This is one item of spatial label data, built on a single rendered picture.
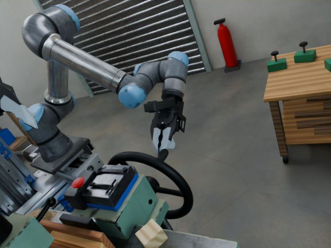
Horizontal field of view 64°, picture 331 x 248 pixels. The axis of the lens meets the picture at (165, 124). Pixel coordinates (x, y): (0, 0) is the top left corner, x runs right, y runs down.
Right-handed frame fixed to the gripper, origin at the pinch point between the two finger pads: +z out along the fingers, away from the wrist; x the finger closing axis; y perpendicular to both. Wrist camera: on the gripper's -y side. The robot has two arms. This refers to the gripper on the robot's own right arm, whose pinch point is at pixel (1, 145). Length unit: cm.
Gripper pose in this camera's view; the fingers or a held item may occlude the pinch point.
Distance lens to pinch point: 62.4
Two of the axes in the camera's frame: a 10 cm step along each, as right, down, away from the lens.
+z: 4.4, 8.9, -1.1
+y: 0.2, 1.1, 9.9
